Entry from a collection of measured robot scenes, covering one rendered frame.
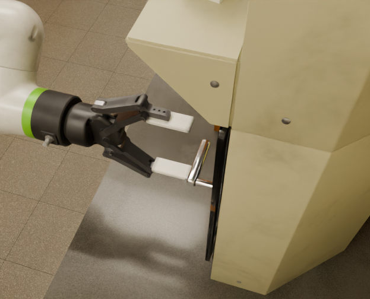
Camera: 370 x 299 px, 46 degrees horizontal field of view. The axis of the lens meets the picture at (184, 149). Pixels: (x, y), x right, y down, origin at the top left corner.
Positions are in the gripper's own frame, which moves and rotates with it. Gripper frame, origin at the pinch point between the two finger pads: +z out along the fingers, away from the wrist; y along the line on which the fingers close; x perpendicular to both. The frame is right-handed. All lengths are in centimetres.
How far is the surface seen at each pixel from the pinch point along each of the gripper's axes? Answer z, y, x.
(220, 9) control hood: 5.0, 31.1, -3.8
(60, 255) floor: -61, -120, 15
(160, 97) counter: -16.8, -25.7, 33.0
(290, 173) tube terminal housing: 16.3, 15.8, -11.0
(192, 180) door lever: 3.2, 0.9, -6.0
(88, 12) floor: -122, -119, 176
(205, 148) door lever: 3.4, 0.9, 0.6
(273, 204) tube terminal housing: 15.7, 7.9, -10.9
